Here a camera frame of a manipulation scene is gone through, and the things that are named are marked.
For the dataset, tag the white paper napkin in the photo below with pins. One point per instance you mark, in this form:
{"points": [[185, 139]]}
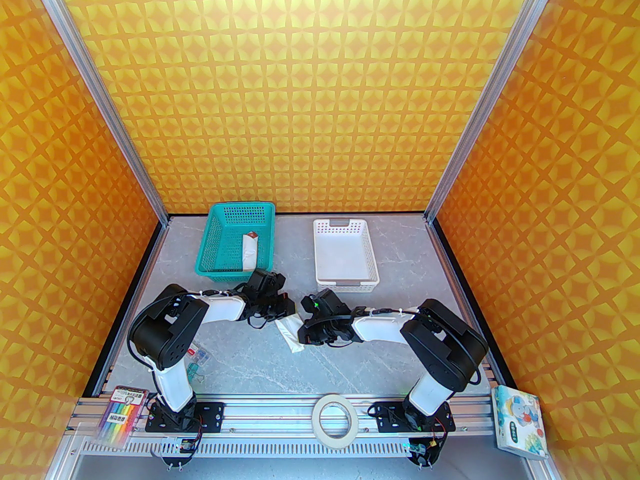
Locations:
{"points": [[290, 333]]}

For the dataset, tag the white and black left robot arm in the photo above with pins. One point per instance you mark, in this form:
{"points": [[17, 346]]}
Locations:
{"points": [[165, 333]]}

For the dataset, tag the rolled white napkin bundle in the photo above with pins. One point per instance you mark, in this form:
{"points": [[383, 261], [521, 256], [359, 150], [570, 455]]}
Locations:
{"points": [[250, 253]]}

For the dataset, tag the white masking tape roll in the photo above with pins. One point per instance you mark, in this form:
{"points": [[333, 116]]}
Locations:
{"points": [[320, 433]]}

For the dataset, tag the white perforated plastic basket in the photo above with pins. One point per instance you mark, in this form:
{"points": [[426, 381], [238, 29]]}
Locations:
{"points": [[340, 258]]}

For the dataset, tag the teal plastic basket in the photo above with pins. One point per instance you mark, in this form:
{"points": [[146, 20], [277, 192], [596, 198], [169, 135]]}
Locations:
{"points": [[220, 248]]}

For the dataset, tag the clear box of clips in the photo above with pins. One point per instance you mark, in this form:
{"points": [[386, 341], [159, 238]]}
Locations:
{"points": [[200, 354]]}

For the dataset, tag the teal binder clip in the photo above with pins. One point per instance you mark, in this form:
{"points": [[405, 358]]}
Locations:
{"points": [[200, 377], [192, 370]]}

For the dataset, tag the rainbow marker pack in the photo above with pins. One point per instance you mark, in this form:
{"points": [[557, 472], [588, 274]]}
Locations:
{"points": [[120, 415]]}

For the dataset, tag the colourful tissue pack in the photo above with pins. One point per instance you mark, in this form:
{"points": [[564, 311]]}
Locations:
{"points": [[520, 423]]}

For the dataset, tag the aluminium mounting rail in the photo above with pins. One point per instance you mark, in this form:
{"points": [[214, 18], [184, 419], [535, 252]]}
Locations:
{"points": [[270, 413]]}

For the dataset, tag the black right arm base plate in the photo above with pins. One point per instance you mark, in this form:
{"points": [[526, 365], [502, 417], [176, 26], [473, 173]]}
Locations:
{"points": [[382, 413]]}

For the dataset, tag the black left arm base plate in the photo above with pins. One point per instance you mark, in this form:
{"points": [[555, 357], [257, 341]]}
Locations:
{"points": [[212, 413]]}

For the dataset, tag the aluminium frame post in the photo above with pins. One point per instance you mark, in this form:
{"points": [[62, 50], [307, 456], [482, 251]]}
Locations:
{"points": [[491, 93], [99, 93]]}

